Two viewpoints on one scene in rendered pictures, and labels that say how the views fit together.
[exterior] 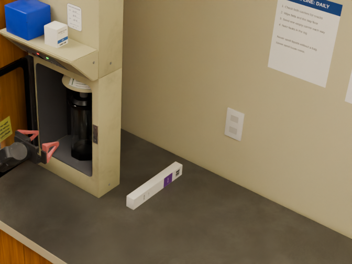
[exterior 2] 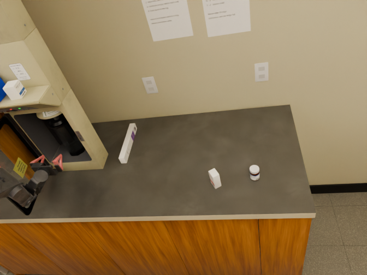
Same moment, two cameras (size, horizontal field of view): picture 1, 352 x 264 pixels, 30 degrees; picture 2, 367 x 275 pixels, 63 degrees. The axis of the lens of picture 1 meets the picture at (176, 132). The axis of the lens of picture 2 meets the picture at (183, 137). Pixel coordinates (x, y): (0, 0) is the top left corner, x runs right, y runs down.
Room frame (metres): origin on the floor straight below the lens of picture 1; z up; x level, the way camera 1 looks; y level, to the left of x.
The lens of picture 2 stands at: (0.55, 0.16, 2.10)
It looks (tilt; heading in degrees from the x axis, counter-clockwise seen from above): 43 degrees down; 342
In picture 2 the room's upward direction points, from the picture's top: 16 degrees counter-clockwise
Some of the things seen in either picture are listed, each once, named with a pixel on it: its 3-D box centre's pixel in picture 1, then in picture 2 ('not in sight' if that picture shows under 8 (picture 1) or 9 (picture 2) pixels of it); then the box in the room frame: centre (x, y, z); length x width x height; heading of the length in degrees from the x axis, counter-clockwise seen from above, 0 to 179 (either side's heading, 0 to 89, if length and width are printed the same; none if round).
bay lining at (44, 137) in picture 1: (89, 107); (63, 123); (2.00, 0.31, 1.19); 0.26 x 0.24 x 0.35; 55
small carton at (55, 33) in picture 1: (56, 34); (15, 89); (1.83, 0.38, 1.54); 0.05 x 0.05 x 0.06; 61
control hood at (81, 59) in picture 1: (48, 54); (18, 106); (1.85, 0.42, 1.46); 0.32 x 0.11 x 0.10; 55
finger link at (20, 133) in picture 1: (30, 139); (42, 162); (1.79, 0.48, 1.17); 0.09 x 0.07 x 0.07; 145
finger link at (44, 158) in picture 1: (45, 147); (54, 162); (1.75, 0.42, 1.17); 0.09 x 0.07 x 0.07; 145
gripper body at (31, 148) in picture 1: (20, 152); (42, 174); (1.71, 0.49, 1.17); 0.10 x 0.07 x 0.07; 55
